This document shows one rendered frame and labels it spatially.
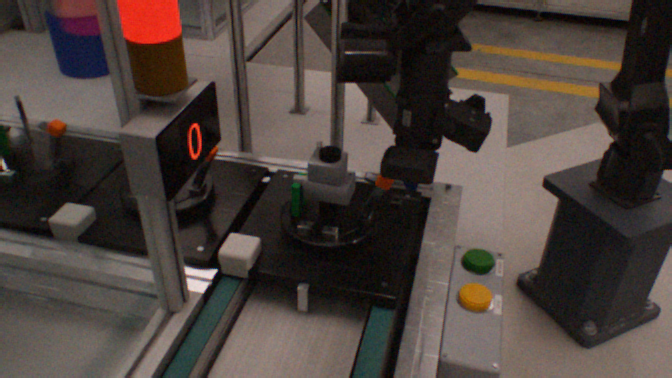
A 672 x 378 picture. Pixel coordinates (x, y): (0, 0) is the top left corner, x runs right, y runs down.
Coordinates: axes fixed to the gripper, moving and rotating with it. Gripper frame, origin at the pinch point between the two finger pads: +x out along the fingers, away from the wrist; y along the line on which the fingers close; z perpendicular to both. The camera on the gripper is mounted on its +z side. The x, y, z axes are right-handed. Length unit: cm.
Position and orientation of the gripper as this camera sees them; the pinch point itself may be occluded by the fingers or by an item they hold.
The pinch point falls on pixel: (414, 169)
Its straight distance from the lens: 78.1
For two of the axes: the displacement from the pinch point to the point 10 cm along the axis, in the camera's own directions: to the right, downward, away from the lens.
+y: 2.5, -5.5, 8.0
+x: -0.2, 8.2, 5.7
